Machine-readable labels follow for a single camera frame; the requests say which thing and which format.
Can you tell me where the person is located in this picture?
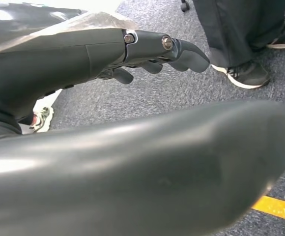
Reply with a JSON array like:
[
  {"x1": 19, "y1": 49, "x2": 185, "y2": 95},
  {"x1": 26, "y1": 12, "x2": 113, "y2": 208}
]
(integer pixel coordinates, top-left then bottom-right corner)
[{"x1": 192, "y1": 0, "x2": 285, "y2": 90}]

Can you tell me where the yellow floor tape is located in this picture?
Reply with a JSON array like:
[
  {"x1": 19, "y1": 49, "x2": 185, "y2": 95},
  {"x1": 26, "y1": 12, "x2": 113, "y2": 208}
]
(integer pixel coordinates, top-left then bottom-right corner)
[{"x1": 252, "y1": 195, "x2": 285, "y2": 224}]

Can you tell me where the clear plastic left hand cover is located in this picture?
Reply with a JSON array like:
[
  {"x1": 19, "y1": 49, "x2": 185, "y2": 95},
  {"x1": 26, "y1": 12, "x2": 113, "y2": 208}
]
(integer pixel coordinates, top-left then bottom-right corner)
[{"x1": 0, "y1": 1, "x2": 139, "y2": 57}]

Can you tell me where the white printed object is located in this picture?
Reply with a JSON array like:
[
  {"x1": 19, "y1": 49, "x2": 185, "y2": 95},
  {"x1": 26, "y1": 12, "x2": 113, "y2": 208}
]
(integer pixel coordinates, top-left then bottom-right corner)
[{"x1": 18, "y1": 89, "x2": 63, "y2": 135}]

